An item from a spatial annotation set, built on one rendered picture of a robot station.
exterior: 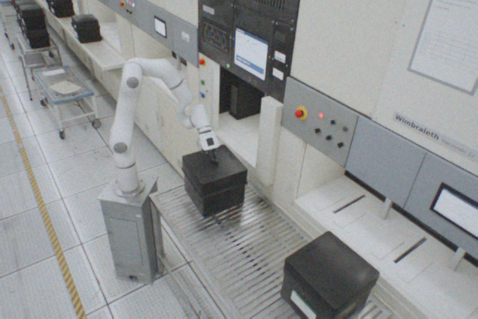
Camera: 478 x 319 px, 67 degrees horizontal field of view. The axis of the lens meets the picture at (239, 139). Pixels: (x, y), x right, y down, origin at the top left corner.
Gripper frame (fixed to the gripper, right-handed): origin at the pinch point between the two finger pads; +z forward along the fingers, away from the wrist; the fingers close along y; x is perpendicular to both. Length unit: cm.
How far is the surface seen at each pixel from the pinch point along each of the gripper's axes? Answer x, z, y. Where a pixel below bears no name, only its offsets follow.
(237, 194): 3.3, 24.0, 8.6
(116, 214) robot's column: 43, 12, -54
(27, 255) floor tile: 128, 19, -114
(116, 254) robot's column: 73, 37, -59
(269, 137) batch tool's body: -23.1, -0.5, 25.4
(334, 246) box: -55, 58, 20
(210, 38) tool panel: 2, -73, 24
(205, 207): 3.9, 24.7, -12.0
